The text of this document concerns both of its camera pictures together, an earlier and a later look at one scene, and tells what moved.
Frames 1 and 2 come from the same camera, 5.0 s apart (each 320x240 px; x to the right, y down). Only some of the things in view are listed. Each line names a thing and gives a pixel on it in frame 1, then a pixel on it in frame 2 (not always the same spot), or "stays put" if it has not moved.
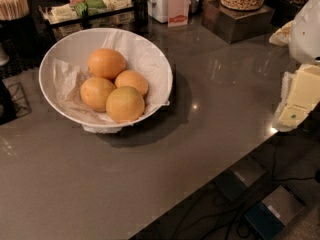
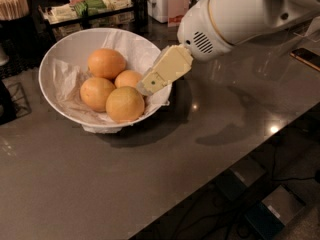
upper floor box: x=238 y=177 stays put
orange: x=132 y=78 stays put
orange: x=105 y=63 stays put
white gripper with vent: x=306 y=37 -> x=199 y=30
